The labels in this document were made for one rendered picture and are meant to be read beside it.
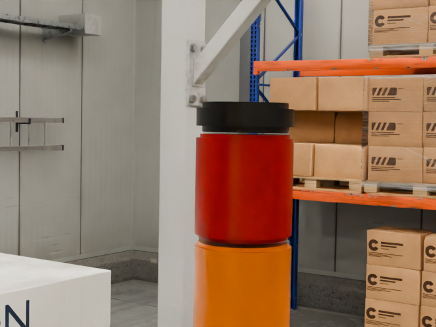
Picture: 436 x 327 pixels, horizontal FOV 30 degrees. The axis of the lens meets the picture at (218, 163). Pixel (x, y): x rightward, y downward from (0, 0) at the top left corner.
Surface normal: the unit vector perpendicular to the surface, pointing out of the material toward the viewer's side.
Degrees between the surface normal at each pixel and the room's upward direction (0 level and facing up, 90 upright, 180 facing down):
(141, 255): 38
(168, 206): 90
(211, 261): 90
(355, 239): 90
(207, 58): 90
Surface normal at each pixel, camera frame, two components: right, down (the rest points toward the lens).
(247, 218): 0.05, 0.05
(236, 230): -0.22, 0.05
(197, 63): -0.57, 0.04
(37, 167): 0.83, 0.04
